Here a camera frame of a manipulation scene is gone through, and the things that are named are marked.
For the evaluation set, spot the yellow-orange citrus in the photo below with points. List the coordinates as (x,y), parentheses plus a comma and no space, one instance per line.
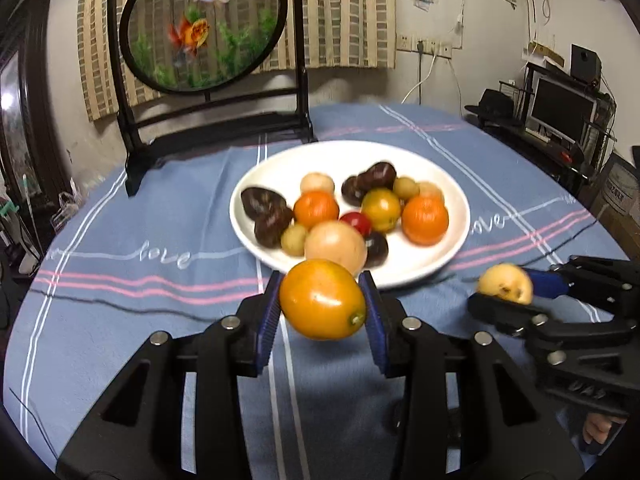
(322,302)

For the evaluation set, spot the small pale cream persimmon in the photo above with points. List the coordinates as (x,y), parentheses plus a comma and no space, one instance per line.
(317,183)

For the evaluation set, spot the black computer desk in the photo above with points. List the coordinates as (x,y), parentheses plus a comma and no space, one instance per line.
(525,152)

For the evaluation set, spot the red cherry tomato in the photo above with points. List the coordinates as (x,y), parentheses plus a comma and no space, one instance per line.
(356,221)

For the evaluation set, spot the black speaker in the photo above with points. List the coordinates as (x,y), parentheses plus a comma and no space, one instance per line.
(586,62)

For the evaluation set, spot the white keyboard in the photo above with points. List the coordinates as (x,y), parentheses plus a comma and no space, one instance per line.
(539,135)

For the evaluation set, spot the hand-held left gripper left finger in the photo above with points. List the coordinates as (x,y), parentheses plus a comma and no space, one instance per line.
(267,330)

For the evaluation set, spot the beige checked curtain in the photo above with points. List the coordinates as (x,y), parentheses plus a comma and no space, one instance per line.
(350,10)

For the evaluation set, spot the orange tangerine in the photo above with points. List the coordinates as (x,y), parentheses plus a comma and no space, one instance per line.
(425,220)
(316,210)

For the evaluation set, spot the blue plaid tablecloth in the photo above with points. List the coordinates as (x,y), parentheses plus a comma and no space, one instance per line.
(150,210)

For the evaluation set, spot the dark carved wooden frame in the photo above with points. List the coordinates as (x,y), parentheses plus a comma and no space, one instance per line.
(20,110)

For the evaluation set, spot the white wall socket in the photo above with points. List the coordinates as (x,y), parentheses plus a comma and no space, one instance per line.
(440,49)

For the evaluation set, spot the small yellow longan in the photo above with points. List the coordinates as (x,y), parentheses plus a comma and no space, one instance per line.
(406,187)
(294,239)

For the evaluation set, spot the small red tool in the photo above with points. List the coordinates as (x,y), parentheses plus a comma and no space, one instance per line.
(565,155)

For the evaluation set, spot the dark purple plum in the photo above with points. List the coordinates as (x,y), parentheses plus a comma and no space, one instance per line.
(376,250)

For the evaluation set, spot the dark purple wax apple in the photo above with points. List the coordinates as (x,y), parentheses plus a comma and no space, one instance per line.
(272,225)
(260,200)
(378,175)
(352,190)

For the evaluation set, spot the computer monitor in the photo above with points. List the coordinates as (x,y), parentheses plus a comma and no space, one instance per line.
(562,107)

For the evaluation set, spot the round goldfish screen black stand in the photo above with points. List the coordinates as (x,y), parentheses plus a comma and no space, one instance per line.
(200,25)

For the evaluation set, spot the person's right hand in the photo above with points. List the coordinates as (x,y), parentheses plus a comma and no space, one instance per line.
(600,432)

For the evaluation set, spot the long yellow box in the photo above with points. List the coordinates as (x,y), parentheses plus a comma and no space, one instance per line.
(544,53)

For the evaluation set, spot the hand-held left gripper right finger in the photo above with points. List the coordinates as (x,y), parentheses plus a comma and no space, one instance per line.
(376,330)

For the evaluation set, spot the white oval plate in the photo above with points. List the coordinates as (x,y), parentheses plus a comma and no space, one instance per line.
(425,265)

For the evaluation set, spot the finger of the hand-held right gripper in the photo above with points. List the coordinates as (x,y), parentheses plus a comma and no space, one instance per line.
(550,282)
(505,317)

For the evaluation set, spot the clear plastic bag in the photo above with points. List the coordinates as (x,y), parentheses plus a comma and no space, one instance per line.
(67,205)

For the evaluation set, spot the printed cardboard box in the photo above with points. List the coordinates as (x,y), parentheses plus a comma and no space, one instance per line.
(620,190)

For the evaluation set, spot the yellow-green citrus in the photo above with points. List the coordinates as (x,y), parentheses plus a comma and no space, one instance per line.
(381,209)

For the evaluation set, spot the black hat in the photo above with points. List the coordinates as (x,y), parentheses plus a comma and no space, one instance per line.
(495,105)

